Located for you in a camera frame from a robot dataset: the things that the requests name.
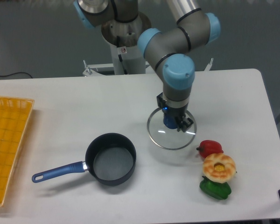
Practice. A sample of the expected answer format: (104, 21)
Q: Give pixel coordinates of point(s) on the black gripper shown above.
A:
(175, 111)

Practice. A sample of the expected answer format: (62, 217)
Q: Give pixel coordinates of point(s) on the glass lid blue knob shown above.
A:
(167, 137)

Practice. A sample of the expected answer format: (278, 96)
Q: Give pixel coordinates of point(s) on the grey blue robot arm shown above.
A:
(166, 52)

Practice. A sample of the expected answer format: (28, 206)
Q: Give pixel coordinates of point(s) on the red toy bell pepper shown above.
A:
(208, 147)

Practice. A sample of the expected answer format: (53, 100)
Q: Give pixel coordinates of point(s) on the green toy bell pepper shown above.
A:
(219, 191)

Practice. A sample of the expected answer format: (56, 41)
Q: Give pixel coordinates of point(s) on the dark blue saucepan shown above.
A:
(110, 159)

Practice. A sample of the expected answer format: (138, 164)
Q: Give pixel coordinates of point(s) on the yellow plastic basket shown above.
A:
(14, 117)

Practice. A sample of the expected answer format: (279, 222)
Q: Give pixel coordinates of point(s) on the right white table bracket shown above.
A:
(209, 65)

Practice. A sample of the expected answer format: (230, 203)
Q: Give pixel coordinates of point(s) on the white table bracket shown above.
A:
(209, 65)
(87, 71)

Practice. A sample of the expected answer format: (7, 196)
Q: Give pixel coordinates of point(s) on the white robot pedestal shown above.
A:
(122, 39)

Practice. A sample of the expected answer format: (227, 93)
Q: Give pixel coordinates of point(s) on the left white table bracket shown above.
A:
(87, 71)

